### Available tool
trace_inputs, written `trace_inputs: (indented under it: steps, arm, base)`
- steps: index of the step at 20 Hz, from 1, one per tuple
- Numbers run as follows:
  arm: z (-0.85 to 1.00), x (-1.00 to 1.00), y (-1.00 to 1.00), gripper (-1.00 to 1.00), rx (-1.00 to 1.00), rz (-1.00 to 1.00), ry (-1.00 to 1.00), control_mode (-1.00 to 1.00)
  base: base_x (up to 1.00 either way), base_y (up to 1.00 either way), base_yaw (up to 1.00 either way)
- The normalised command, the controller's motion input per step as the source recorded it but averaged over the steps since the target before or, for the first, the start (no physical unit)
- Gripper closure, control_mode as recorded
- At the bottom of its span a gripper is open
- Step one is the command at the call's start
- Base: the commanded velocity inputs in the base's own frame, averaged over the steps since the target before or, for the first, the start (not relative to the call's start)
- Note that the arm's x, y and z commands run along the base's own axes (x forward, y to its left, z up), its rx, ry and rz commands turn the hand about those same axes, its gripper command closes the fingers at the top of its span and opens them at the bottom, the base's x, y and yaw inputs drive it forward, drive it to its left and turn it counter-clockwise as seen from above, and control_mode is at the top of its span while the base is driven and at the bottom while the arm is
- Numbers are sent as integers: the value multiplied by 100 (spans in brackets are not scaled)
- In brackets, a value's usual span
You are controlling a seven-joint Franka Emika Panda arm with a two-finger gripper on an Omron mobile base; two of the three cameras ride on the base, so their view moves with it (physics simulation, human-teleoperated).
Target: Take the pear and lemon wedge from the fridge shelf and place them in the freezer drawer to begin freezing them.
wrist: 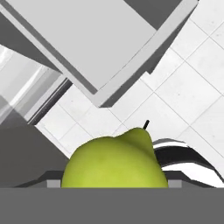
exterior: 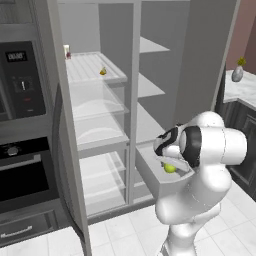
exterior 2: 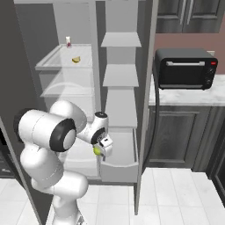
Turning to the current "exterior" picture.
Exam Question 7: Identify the grey drawer front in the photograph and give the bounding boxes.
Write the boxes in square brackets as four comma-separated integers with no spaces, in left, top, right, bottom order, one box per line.
[0,208,60,248]

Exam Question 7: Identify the silver drawer handle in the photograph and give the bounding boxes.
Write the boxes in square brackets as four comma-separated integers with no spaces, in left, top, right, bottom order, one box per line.
[0,225,34,239]

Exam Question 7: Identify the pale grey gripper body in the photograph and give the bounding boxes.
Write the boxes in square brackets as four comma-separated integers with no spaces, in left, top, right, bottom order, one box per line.
[161,155,195,177]

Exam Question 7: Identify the silver oven knob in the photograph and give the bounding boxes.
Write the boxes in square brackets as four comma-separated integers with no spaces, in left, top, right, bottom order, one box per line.
[7,145,20,157]

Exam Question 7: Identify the grey vase with yellow flowers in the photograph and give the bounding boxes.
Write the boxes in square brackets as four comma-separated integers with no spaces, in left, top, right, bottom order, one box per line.
[231,56,248,83]

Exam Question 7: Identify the white wire fridge shelf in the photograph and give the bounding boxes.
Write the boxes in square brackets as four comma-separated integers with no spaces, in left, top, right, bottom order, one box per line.
[65,51,129,85]

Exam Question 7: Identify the green pear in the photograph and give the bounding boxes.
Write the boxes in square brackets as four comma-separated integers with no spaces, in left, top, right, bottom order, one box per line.
[163,162,178,174]

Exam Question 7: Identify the grey cupboard door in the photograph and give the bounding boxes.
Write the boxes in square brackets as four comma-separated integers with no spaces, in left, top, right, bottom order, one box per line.
[0,0,38,38]

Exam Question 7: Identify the clear glass fridge shelf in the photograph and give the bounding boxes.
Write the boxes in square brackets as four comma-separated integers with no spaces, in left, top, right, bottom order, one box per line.
[69,79,130,122]
[73,113,130,159]

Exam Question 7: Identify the dark cupboard run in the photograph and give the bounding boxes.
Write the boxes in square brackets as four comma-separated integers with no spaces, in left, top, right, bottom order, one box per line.
[214,65,256,202]

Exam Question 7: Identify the grey fridge door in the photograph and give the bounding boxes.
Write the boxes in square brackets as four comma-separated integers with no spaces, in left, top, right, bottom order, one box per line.
[33,0,93,256]
[173,0,242,125]

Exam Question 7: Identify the grey freezer drawer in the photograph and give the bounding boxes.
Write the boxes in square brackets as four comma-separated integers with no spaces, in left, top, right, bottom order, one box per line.
[134,141,195,202]

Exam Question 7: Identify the grey fridge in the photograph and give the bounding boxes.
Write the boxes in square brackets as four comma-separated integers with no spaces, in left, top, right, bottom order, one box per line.
[33,0,242,256]

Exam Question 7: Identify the silver oven handle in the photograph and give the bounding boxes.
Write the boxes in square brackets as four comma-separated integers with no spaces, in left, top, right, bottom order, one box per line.
[0,153,43,172]

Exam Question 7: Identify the grey freezer shelf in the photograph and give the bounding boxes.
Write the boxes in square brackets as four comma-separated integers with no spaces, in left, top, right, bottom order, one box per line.
[137,72,167,99]
[139,35,171,55]
[136,101,167,145]

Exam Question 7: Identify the black microwave oven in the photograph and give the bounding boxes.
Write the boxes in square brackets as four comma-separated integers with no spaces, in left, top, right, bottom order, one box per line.
[0,40,48,123]

